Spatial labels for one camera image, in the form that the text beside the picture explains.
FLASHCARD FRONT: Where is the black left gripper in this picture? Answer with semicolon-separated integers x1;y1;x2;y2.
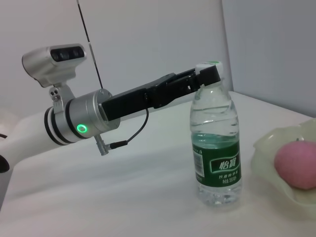
102;65;222;122

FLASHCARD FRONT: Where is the clear green-label water bottle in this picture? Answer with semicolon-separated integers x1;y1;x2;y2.
189;60;243;208

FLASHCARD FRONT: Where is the pink peach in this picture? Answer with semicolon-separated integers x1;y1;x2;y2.
274;140;316;191

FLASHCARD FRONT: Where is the pale green glass fruit plate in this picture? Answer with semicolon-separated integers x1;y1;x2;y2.
251;119;316;213

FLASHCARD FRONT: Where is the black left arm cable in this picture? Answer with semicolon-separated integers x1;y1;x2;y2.
93;108;149;157

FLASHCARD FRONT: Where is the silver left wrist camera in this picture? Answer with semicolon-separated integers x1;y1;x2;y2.
21;43;88;111

